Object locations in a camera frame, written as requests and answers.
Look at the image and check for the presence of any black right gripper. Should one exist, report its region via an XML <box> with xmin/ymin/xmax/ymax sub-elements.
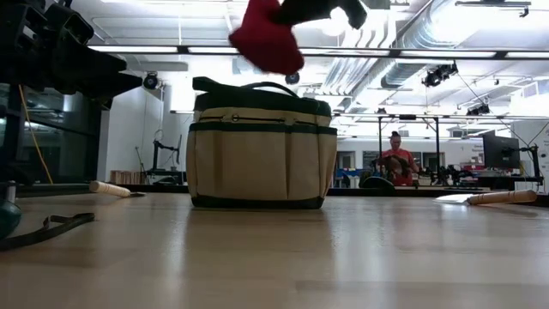
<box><xmin>269</xmin><ymin>0</ymin><xmax>369</xmax><ymax>30</ymax></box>

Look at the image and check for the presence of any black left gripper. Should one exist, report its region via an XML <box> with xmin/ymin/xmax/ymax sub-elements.
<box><xmin>32</xmin><ymin>0</ymin><xmax>144</xmax><ymax>110</ymax></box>

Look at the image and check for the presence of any red gardening glove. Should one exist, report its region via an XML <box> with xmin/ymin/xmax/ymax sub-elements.
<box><xmin>228</xmin><ymin>0</ymin><xmax>306</xmax><ymax>76</ymax></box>

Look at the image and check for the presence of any wooden-handled narrow garden tool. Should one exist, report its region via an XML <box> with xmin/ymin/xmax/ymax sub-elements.
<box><xmin>88</xmin><ymin>179</ymin><xmax>147</xmax><ymax>199</ymax></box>

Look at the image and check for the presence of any beige green-trimmed gardening bag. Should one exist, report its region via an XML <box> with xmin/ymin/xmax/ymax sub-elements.
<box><xmin>185</xmin><ymin>76</ymin><xmax>339</xmax><ymax>211</ymax></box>

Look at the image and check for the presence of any wooden-handled garden trowel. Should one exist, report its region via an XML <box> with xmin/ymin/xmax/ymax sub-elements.
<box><xmin>431</xmin><ymin>189</ymin><xmax>539</xmax><ymax>207</ymax></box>

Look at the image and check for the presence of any long ceiling light strip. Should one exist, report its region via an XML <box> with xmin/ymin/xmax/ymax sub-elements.
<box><xmin>87</xmin><ymin>44</ymin><xmax>549</xmax><ymax>61</ymax></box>

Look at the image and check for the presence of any wooden crate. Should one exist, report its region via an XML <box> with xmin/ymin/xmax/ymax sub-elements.
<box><xmin>109</xmin><ymin>169</ymin><xmax>148</xmax><ymax>186</ymax></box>

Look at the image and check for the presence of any black ceiling light cluster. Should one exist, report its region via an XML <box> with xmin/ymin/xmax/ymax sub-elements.
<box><xmin>421</xmin><ymin>60</ymin><xmax>460</xmax><ymax>88</ymax></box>
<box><xmin>465</xmin><ymin>102</ymin><xmax>492</xmax><ymax>117</ymax></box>

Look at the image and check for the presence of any person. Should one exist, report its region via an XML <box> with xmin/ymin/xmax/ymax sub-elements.
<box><xmin>370</xmin><ymin>130</ymin><xmax>421</xmax><ymax>188</ymax></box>

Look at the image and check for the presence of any black chair back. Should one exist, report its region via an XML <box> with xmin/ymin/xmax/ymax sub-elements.
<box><xmin>359</xmin><ymin>175</ymin><xmax>396</xmax><ymax>191</ymax></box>

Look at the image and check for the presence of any black computer monitor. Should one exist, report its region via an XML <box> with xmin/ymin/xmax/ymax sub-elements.
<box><xmin>481</xmin><ymin>130</ymin><xmax>522</xmax><ymax>171</ymax></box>

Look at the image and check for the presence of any dark background desk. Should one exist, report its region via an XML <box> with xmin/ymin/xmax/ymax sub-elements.
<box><xmin>469</xmin><ymin>173</ymin><xmax>546</xmax><ymax>192</ymax></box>

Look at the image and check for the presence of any yellow extension cord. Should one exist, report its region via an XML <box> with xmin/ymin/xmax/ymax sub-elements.
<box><xmin>16</xmin><ymin>83</ymin><xmax>55</xmax><ymax>185</ymax></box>

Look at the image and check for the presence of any silver ceiling air duct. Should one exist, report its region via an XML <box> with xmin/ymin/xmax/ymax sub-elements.
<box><xmin>325</xmin><ymin>0</ymin><xmax>434</xmax><ymax>89</ymax></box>

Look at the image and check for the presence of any silver metal post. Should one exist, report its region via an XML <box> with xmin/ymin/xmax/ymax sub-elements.
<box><xmin>3</xmin><ymin>179</ymin><xmax>19</xmax><ymax>203</ymax></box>

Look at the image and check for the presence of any black background rig frame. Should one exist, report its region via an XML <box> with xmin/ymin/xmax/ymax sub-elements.
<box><xmin>376</xmin><ymin>113</ymin><xmax>442</xmax><ymax>186</ymax></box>

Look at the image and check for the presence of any black aluminium table frame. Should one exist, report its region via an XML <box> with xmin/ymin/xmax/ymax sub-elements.
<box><xmin>15</xmin><ymin>182</ymin><xmax>549</xmax><ymax>209</ymax></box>

